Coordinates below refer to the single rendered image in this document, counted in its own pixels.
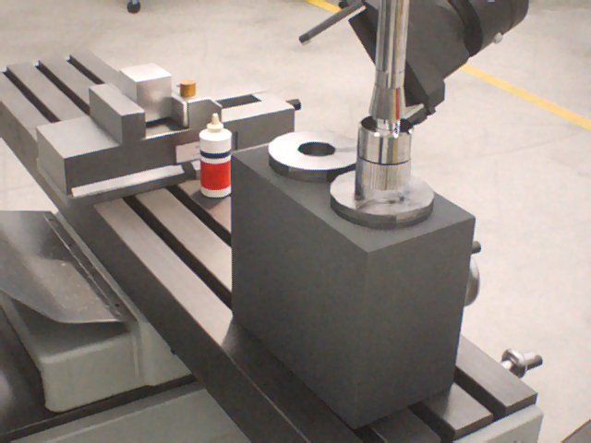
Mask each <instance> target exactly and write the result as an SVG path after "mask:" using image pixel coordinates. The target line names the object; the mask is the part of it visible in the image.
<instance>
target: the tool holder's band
mask: <svg viewBox="0 0 591 443"><path fill-rule="evenodd" d="M372 121H373V117H372V116H367V117H365V118H364V119H362V120H361V121H360V122H359V123H358V136H359V137H360V138H361V139H362V140H364V141H366V142H367V143H370V144H373V145H379V146H400V145H403V144H406V143H408V142H411V141H412V140H413V139H414V135H415V132H414V127H413V125H412V124H411V123H410V122H408V121H407V119H405V118H401V122H400V126H399V127H397V128H395V129H383V128H380V127H377V126H374V125H373V123H372Z"/></svg>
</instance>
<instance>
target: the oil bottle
mask: <svg viewBox="0 0 591 443"><path fill-rule="evenodd" d="M200 176H201V192H202V193H203V194H204V195H205V196H208V197H211V198H220V197H225V196H227V195H228V194H230V193H231V132H230V131H228V130H226V129H224V128H223V124H221V123H220V121H219V117H218V114H213V115H212V118H211V122H210V123H209V124H208V125H207V129H205V131H202V132H201V133H200Z"/></svg>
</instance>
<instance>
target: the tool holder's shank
mask: <svg viewBox="0 0 591 443"><path fill-rule="evenodd" d="M408 9H409V0H380V2H379V16H378V29H377V43H376V55H377V57H376V69H375V83H374V87H373V91H372V95H371V100H370V105H369V108H368V114H369V115H371V116H372V117H373V121H372V123H373V125H374V126H377V127H380V128H383V129H395V128H397V127H399V126H400V122H401V118H403V117H405V116H406V110H405V96H404V64H405V53H406V42H407V32H408V20H409V19H408Z"/></svg>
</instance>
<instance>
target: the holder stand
mask: <svg viewBox="0 0 591 443"><path fill-rule="evenodd" d="M356 152H357V141H356V140H355V139H351V138H348V137H347V136H346V135H343V134H339V133H336V132H335V131H333V130H327V131H314V130H306V131H298V132H292V133H288V134H285V135H282V136H279V137H277V138H276V139H275V140H274V141H273V142H272V143H271V144H270V145H267V146H261V147H257V148H254V149H250V150H241V151H238V152H234V153H232V154H231V243H232V314H233V316H234V317H235V318H236V319H237V320H238V321H239V322H240V323H241V324H243V325H244V326H245V327H246V328H247V329H248V330H249V331H250V332H251V333H252V334H253V336H254V337H255V338H257V339H258V340H259V341H260V342H261V343H262V344H264V345H265V346H266V347H267V348H268V349H269V350H270V351H271V352H272V353H273V354H274V355H275V356H276V357H277V358H278V359H279V360H280V361H281V362H282V363H283V364H284V365H286V366H287V367H289V368H290V370H291V371H292V372H293V373H294V374H295V375H296V376H297V377H298V378H299V379H300V380H301V381H302V382H303V383H304V384H305V385H306V386H307V387H308V388H309V389H310V390H311V391H313V392H314V393H315V394H316V395H317V396H318V397H319V398H321V399H322V400H323V401H324V402H325V403H326V404H327V405H328V406H329V407H330V408H331V409H332V410H333V411H334V412H335V413H336V414H337V415H338V416H339V417H340V418H341V419H342V420H343V421H344V422H345V423H346V424H347V425H348V426H349V427H351V428H352V429H358V428H359V427H360V426H362V425H366V424H368V423H371V422H373V421H375V420H377V419H380V418H381V417H383V416H386V415H389V414H391V413H395V412H397V411H399V410H402V409H403V408H405V407H408V406H410V405H412V404H415V403H417V402H419V401H423V399H425V398H426V397H430V396H432V395H434V394H437V393H439V392H441V391H444V390H446V389H448V388H450V387H451V386H452V383H453V377H454V369H455V363H456V358H457V354H458V348H459V340H460V334H461V327H462V320H463V312H464V299H465V298H466V292H467V284H468V277H469V270H470V263H471V256H472V248H473V241H474V234H475V227H476V216H475V215H473V214H472V213H470V212H468V211H467V210H464V209H463V208H461V207H459V206H457V205H456V204H454V203H452V202H451V201H450V200H448V199H447V198H445V197H444V196H442V195H441V194H439V193H436V192H435V191H433V190H432V189H431V187H430V186H429V185H428V184H427V183H425V182H424V181H423V180H422V179H419V178H417V177H416V176H415V175H412V174H411V178H410V188H409V194H408V196H407V197H405V198H403V199H401V200H396V202H392V203H379V202H378V201H373V200H368V199H365V198H362V197H361V196H359V195H358V194H357V192H356V191H355V180H356Z"/></svg>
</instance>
